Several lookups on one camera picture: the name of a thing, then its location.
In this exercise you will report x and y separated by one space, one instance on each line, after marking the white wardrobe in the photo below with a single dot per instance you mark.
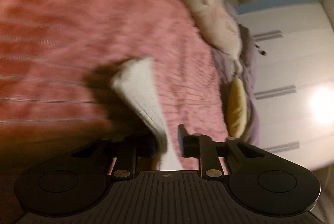
292 62

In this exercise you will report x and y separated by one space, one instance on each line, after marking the pink ribbed blanket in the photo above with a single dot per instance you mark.
65 39

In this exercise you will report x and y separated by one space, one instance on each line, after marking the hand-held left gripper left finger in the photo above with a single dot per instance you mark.
143 146

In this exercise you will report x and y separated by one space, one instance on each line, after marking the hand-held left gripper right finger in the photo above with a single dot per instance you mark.
181 141

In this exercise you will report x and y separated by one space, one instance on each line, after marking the black wardrobe key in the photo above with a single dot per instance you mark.
261 51

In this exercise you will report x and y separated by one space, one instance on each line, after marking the cream plush toy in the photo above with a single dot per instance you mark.
216 18

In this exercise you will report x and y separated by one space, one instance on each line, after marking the yellow flower cushion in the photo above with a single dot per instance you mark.
237 106

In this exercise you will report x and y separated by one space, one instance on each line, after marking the white knit sweater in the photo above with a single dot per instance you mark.
138 84

